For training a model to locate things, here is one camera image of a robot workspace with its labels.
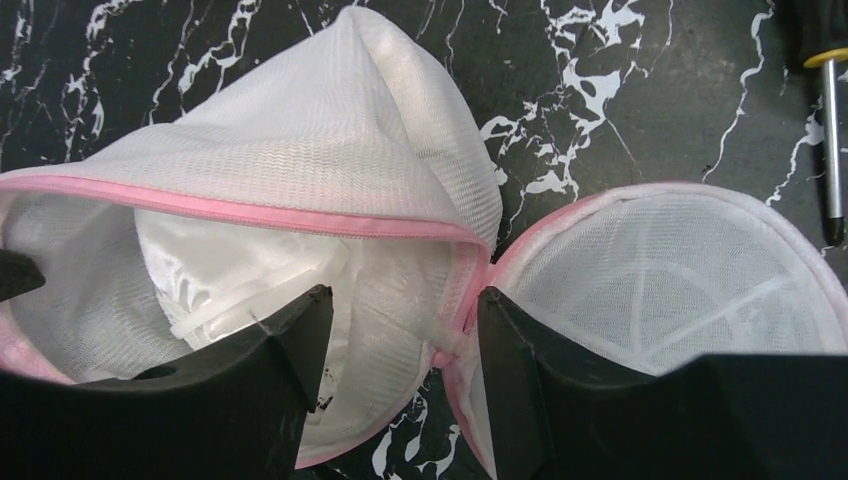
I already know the black yellow screwdriver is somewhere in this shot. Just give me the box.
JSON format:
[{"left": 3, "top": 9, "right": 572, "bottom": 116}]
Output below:
[{"left": 791, "top": 0, "right": 847, "bottom": 246}]

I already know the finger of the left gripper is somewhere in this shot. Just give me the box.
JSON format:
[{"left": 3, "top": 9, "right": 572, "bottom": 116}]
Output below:
[{"left": 0, "top": 249, "right": 46, "bottom": 302}]

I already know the white mesh laundry bag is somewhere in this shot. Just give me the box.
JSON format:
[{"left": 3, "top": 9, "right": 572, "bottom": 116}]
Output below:
[{"left": 1, "top": 7, "right": 847, "bottom": 479}]

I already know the white satin bra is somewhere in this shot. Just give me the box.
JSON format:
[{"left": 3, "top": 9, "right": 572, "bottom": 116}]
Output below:
[{"left": 134, "top": 210, "right": 458, "bottom": 407}]

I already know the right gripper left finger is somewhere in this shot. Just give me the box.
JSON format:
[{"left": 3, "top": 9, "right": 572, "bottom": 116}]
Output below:
[{"left": 1, "top": 285, "right": 333, "bottom": 479}]

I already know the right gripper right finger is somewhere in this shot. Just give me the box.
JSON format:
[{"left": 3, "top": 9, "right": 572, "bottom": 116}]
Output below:
[{"left": 478, "top": 287, "right": 847, "bottom": 479}]

